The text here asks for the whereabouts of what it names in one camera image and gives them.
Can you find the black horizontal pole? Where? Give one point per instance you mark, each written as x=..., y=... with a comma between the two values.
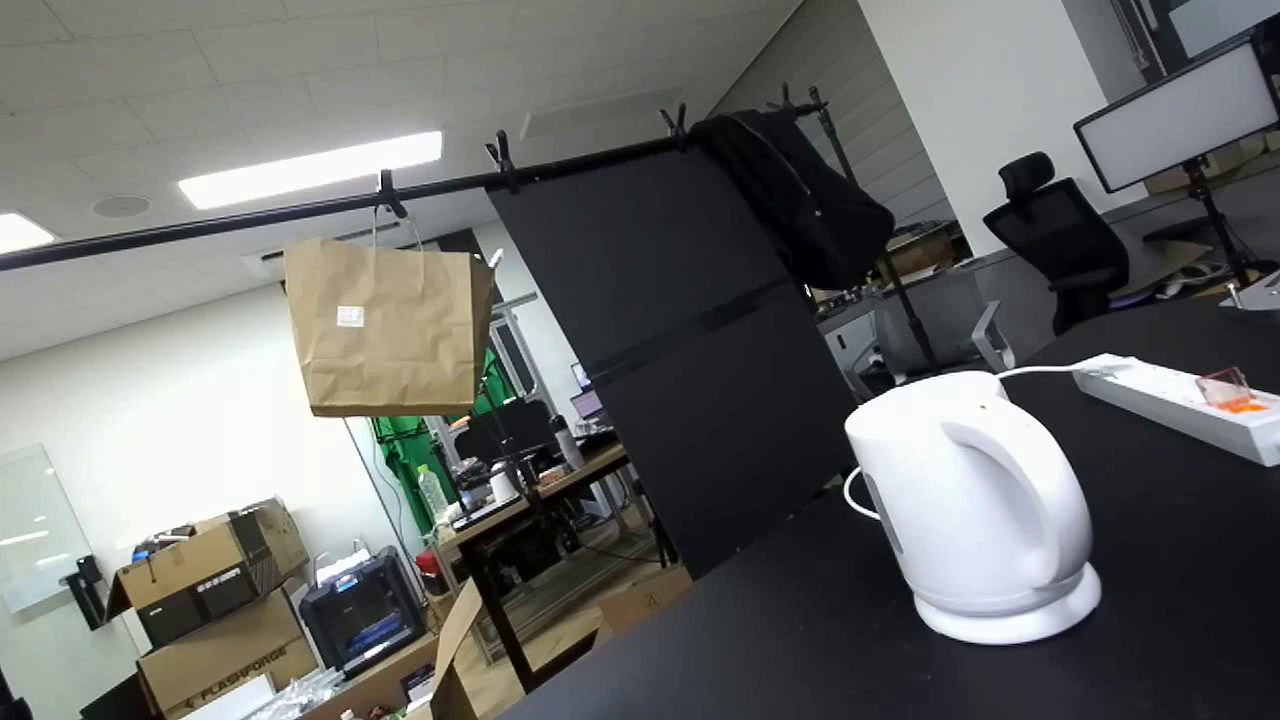
x=387, y=195

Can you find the computer monitor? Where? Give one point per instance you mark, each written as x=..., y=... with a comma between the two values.
x=1175, y=122

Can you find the lower cardboard box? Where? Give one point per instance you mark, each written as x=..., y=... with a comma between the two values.
x=252, y=641

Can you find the black hanging bag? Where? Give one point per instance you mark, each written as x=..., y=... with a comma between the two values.
x=826, y=227

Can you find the white power strip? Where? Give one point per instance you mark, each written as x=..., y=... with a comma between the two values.
x=1213, y=408

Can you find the black office chair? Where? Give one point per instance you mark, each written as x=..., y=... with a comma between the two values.
x=1049, y=227

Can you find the open cardboard box flap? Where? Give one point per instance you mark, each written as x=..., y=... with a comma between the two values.
x=443, y=692

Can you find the upper cardboard box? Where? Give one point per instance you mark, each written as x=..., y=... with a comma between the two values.
x=219, y=571

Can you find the black backdrop panel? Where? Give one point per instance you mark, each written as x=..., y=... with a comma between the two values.
x=699, y=343

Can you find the black 3d printer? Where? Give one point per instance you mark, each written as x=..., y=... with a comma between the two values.
x=361, y=612

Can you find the green cloth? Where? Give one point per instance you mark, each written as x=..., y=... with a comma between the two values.
x=409, y=444

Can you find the brown paper bag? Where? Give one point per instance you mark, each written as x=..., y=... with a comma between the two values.
x=387, y=328

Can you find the cardboard box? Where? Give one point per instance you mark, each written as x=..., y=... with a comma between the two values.
x=219, y=571
x=252, y=641

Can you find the white electric kettle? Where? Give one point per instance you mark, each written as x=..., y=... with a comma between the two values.
x=982, y=509

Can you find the wooden desk with black legs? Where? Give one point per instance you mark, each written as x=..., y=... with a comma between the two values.
x=538, y=504

